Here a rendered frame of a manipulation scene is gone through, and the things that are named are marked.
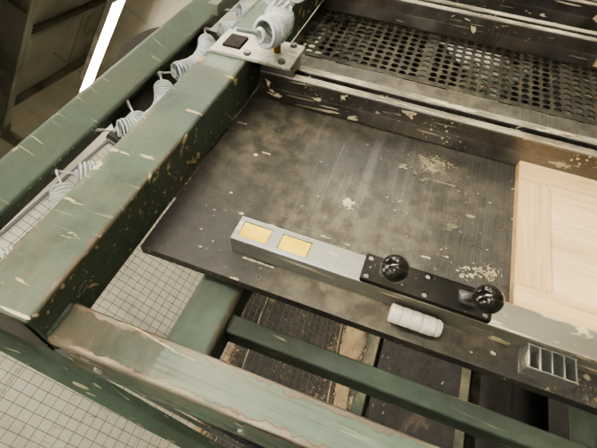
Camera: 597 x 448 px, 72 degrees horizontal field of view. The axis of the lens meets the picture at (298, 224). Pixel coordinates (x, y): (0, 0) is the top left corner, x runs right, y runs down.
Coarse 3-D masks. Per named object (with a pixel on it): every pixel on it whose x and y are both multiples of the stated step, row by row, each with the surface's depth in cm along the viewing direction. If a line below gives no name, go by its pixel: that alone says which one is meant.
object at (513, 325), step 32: (256, 224) 70; (256, 256) 70; (288, 256) 66; (320, 256) 67; (352, 256) 67; (352, 288) 66; (448, 320) 64; (512, 320) 61; (544, 320) 62; (576, 352) 59
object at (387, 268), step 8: (392, 256) 53; (400, 256) 53; (384, 264) 53; (392, 264) 52; (400, 264) 52; (408, 264) 53; (384, 272) 53; (392, 272) 52; (400, 272) 52; (408, 272) 53; (392, 280) 53; (400, 280) 53
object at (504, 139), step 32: (288, 0) 84; (288, 64) 88; (288, 96) 95; (320, 96) 92; (352, 96) 89; (384, 96) 90; (416, 96) 90; (384, 128) 93; (416, 128) 90; (448, 128) 87; (480, 128) 84; (512, 128) 86; (544, 128) 85; (512, 160) 87; (544, 160) 85; (576, 160) 82
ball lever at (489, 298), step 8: (480, 288) 51; (488, 288) 51; (496, 288) 51; (464, 296) 61; (472, 296) 52; (480, 296) 51; (488, 296) 50; (496, 296) 50; (504, 296) 51; (472, 304) 61; (480, 304) 51; (488, 304) 50; (496, 304) 50; (504, 304) 51; (488, 312) 51; (496, 312) 51
